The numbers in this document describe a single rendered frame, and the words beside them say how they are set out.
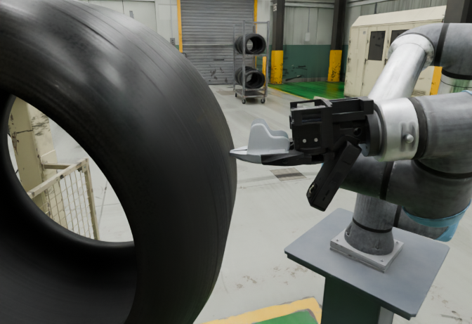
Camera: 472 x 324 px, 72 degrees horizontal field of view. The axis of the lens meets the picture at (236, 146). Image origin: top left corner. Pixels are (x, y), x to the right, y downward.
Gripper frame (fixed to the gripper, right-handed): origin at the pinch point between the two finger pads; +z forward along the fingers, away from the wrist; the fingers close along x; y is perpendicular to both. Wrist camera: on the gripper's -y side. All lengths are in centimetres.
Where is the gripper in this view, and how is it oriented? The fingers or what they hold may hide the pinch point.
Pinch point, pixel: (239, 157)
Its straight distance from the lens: 50.5
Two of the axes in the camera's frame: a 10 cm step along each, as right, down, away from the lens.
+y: -1.2, -9.5, -2.9
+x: -0.9, 3.0, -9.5
